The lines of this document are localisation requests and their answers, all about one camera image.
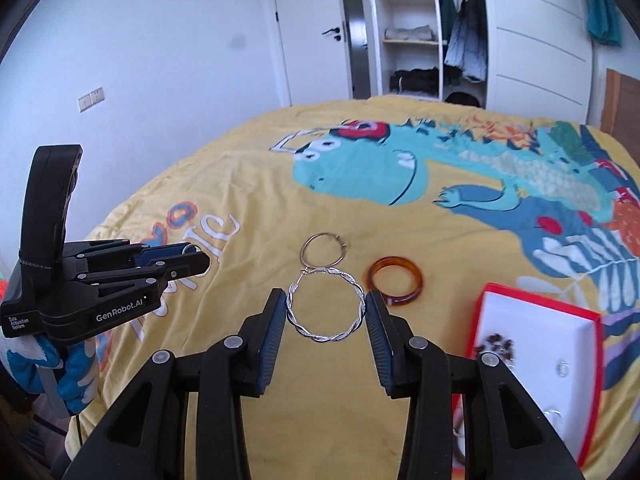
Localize teal curtain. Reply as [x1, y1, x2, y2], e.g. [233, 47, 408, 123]
[582, 0, 623, 47]

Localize red cardboard box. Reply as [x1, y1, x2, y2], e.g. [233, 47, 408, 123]
[452, 282, 606, 468]

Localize wall switch plate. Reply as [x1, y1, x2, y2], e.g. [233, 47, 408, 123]
[77, 87, 105, 112]

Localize wooden headboard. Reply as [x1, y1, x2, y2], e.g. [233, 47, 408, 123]
[600, 67, 640, 161]

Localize folded beige clothes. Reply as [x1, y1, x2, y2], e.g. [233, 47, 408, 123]
[384, 25, 435, 42]

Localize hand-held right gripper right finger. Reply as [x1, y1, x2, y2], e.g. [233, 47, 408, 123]
[365, 290, 586, 480]

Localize white door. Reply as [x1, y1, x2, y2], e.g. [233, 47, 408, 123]
[269, 0, 351, 107]

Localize thin gold hoop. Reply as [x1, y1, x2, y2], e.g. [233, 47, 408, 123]
[300, 231, 349, 268]

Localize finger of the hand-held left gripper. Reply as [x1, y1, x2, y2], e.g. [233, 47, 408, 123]
[62, 240, 201, 268]
[75, 251, 211, 293]

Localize amber bangle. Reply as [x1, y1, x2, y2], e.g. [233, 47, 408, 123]
[366, 256, 426, 307]

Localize hanging jackets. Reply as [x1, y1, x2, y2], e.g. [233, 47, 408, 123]
[436, 0, 488, 83]

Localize white wardrobe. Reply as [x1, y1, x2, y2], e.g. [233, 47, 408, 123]
[362, 0, 596, 123]

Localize dark and white beaded bracelet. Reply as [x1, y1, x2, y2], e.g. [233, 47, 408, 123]
[475, 332, 516, 361]

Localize folded black clothes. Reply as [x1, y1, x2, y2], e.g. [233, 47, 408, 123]
[390, 67, 443, 95]

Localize person's left hand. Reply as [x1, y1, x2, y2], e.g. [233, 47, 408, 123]
[5, 332, 101, 413]

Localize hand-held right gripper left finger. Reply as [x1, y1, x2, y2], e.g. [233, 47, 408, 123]
[60, 288, 287, 480]

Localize yellow dinosaur printed blanket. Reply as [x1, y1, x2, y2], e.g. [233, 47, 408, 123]
[65, 95, 640, 480]

